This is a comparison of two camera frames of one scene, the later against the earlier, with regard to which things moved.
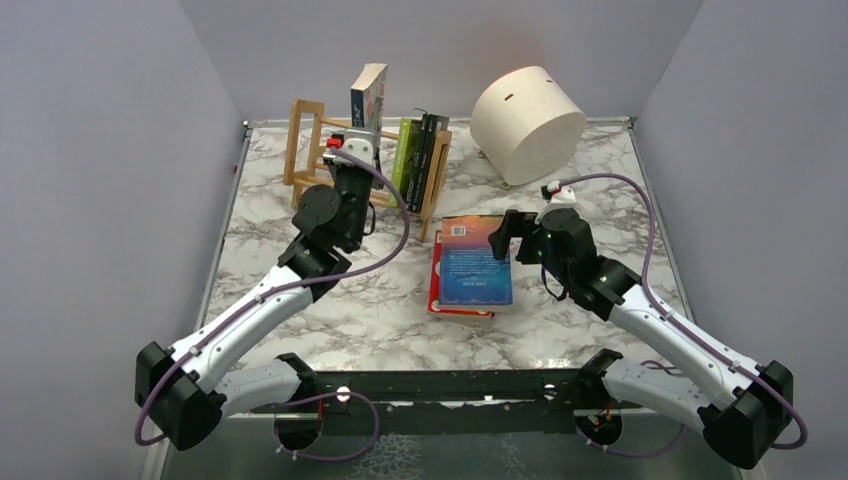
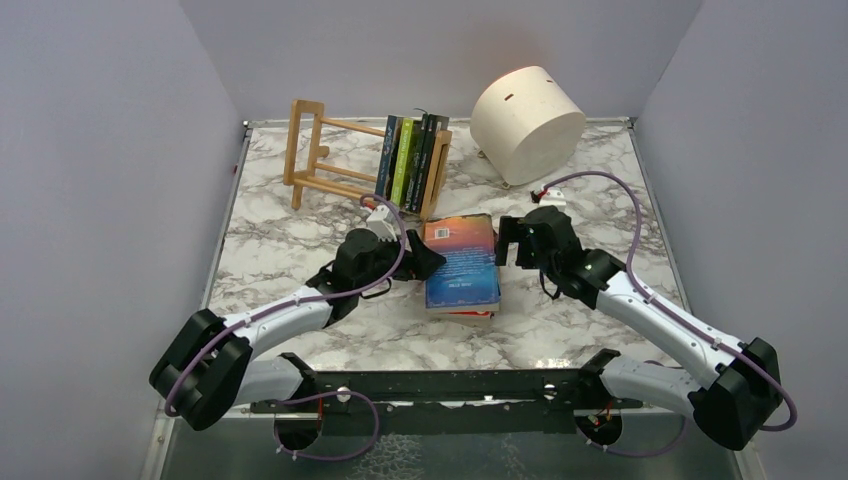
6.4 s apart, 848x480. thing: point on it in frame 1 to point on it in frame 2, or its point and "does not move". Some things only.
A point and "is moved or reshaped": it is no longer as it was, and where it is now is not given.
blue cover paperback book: (470, 277) is moved or reshaped
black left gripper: (351, 168) to (411, 259)
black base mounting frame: (444, 403) does not move
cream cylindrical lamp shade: (528, 126) does not move
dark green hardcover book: (434, 123) does not move
